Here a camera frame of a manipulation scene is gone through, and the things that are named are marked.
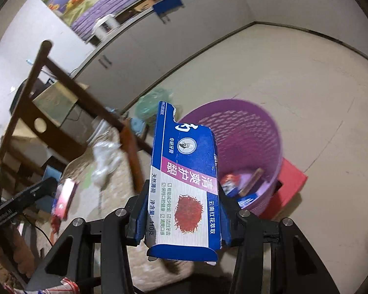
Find quilted polka dot chair cushion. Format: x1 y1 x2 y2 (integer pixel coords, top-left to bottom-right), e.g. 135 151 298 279
27 125 197 282

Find blue cloth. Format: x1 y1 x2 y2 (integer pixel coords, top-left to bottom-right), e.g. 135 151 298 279
153 0 184 16

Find purple plastic basket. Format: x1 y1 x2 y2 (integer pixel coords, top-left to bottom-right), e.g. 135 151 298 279
173 99 283 218

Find small red box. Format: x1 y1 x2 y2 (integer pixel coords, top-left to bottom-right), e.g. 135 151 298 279
219 173 243 196

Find light blue plastic stool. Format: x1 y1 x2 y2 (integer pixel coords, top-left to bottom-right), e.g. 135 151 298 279
130 118 148 135

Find blue toothpaste box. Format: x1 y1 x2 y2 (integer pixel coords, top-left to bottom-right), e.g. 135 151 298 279
146 101 224 265

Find beige patterned box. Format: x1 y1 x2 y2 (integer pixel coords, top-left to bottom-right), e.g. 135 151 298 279
32 81 89 126

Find person's left forearm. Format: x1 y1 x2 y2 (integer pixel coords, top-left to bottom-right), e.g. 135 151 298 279
0 227 36 285

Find pink white box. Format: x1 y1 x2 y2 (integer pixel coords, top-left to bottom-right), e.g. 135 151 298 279
51 178 79 221

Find red plastic stool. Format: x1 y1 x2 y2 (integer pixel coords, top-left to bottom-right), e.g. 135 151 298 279
258 156 308 221

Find green plastic bag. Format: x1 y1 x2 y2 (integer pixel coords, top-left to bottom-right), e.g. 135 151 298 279
133 89 175 126

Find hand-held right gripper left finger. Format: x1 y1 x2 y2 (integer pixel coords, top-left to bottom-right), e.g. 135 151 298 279
25 180 151 294

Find grey kitchen cabinets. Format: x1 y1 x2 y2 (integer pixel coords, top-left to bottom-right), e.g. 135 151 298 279
70 0 368 111

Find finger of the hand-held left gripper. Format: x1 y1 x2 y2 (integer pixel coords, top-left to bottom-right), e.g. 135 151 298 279
17 178 60 210

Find brown wooden chair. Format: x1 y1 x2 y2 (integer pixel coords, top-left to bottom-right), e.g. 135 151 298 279
0 40 154 190

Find white rice cooker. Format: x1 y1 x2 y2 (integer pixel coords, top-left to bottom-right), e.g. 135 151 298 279
93 14 118 40

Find blue white tissue packet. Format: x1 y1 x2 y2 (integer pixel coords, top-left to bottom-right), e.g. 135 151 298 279
90 141 123 187

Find brown cardboard box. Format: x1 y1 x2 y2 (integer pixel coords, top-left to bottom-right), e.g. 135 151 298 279
133 0 155 13

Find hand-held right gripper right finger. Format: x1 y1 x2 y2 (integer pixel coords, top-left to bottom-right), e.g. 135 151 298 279
217 187 341 294

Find red white blue striped bag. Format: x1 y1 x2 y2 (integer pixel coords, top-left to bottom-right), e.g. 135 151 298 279
6 277 80 294

